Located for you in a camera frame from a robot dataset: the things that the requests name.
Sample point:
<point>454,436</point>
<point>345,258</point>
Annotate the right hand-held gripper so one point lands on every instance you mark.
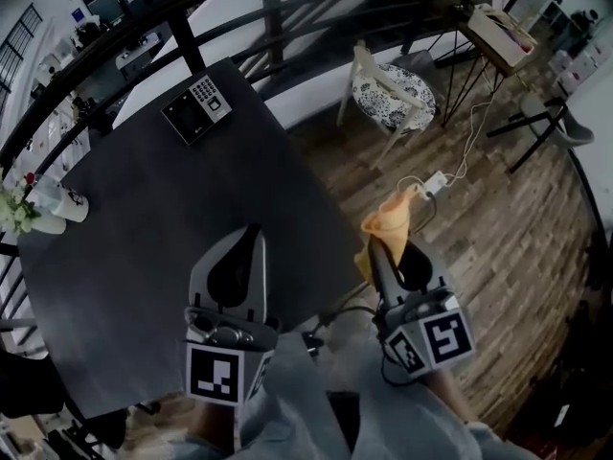
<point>447,336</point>

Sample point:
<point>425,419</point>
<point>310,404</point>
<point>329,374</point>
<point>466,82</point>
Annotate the white vase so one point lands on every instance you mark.
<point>50,224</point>

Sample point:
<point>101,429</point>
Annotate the person's grey clothing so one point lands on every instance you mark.
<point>297,400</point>

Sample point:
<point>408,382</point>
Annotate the orange cloth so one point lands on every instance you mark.
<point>390,218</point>

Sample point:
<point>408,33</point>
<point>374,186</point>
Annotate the white wooden chair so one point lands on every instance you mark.
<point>366,65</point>

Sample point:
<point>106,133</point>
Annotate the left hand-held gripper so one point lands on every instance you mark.
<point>213,372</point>

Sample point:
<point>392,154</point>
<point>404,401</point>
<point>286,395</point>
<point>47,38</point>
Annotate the person's right forearm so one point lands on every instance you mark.
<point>450,396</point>

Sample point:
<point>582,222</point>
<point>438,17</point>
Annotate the white power strip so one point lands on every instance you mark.
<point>437,183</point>

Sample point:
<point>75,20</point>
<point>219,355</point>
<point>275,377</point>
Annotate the clear plastic bottle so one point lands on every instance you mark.
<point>40,192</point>

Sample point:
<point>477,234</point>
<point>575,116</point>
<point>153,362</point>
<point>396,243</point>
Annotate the white flower bouquet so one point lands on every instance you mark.
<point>12,209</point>

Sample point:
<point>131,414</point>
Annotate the black office chair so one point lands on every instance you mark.
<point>29,386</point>

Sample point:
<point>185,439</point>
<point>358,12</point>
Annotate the floral seat cushion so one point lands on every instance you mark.
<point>397,98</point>

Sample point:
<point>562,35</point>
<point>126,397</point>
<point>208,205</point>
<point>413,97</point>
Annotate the white penguin print cup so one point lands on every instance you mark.
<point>72,204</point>

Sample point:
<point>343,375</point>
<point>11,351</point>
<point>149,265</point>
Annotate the wooden side table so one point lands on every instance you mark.
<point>498,41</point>

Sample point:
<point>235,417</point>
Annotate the grey chair with black legs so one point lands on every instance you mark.
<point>560,122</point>

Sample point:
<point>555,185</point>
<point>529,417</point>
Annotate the black metal railing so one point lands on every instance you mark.
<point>184,31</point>

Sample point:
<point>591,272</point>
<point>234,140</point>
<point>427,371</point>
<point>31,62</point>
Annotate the person's left forearm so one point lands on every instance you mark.
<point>215,427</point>

